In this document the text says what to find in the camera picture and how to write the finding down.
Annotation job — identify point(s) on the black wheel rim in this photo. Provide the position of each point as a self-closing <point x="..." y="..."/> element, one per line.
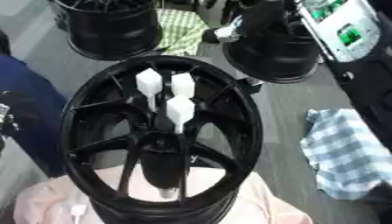
<point x="275" y="58"/>
<point x="115" y="32"/>

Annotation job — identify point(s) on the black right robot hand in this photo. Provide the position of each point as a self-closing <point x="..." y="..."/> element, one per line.
<point x="255" y="17"/>

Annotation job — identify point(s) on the person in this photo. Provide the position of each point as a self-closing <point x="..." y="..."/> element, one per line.
<point x="35" y="110"/>

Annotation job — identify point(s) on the white pin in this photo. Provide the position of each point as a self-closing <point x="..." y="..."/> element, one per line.
<point x="149" y="81"/>
<point x="183" y="84"/>
<point x="77" y="210"/>
<point x="179" y="110"/>

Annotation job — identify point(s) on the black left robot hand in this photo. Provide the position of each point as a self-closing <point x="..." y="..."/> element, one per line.
<point x="9" y="116"/>

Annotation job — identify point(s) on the black spoked wheel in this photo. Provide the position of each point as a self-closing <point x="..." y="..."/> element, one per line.
<point x="86" y="96"/>

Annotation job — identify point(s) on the blue white checked cloth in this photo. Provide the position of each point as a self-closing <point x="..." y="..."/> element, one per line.
<point x="347" y="151"/>

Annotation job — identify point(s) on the green white checked cloth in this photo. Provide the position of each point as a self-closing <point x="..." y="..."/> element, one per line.
<point x="184" y="29"/>

